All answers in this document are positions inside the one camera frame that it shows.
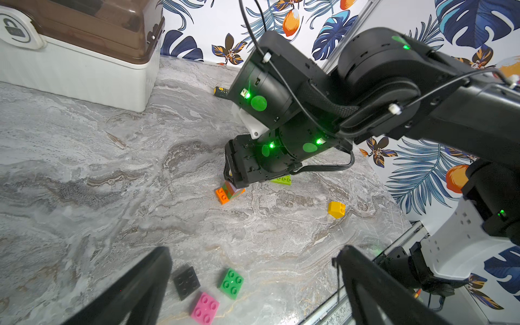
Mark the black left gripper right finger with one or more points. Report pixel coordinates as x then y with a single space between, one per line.
372 293

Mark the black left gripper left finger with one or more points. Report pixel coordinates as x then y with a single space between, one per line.
136 297

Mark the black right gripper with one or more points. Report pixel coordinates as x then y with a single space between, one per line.
242 167

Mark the orange lego plate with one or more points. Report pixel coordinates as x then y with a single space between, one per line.
222 198

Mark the black lego brick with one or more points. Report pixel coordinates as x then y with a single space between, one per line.
186 282

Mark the pink lego brick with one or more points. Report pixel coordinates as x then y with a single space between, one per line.
205 309

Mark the green lego with number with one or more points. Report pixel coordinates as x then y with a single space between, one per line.
231 284

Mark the lilac lego brick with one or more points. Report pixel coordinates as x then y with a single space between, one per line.
230 186

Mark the green square lego brick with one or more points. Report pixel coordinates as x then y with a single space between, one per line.
232 195

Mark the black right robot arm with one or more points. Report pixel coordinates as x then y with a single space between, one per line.
388 85

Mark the lime green long lego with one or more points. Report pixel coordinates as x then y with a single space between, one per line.
285 180

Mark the black yellow screwdriver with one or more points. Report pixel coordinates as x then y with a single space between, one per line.
221 92

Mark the white box brown lid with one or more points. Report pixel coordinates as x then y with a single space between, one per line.
104 52

